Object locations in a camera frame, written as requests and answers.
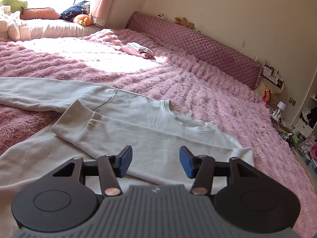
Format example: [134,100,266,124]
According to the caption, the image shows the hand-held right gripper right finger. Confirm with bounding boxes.
[179,146,259,196]

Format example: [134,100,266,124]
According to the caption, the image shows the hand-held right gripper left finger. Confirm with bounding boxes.
[52,145,133,198]

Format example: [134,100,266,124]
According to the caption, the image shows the white sweatshirt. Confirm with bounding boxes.
[0,77,255,238]

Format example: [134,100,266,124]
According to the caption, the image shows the folded pink clothes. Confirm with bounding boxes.
[121,42,155,60]

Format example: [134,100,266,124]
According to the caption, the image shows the white open wardrobe with clothes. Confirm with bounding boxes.
[292,93,317,164]

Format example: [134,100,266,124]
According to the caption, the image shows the pink fluffy blanket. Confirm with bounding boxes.
[0,28,317,238]

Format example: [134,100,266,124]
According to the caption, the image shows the white table lamp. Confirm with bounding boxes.
[276,101,287,116]

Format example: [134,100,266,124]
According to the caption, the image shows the pink quilted headboard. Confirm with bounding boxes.
[126,11,263,90]

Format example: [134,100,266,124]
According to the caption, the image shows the beige bedside shelf with items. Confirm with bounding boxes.
[261,59,286,94]

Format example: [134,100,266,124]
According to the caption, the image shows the brown teddy bear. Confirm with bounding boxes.
[174,17,195,30]

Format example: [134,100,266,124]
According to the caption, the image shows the white mattress sheet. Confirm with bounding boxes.
[19,18,105,40]

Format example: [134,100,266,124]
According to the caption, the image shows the orange plush toy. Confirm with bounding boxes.
[74,13,91,27]

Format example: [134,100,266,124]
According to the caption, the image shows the navy patterned pillow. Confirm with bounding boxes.
[60,1,90,22]

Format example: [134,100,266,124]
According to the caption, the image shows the pink curtain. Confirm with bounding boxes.
[89,0,122,28]

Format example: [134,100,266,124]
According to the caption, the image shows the pink pillow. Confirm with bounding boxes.
[20,8,61,20]

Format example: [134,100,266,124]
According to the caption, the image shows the white fluffy bedding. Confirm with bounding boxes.
[0,10,33,41]

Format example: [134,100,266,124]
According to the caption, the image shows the green plush toy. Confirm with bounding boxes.
[0,0,29,12]

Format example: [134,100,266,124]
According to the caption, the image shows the tangle of black cables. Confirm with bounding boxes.
[279,129,297,150]

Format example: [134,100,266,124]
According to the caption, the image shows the beige bed frame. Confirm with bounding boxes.
[271,118,317,182]

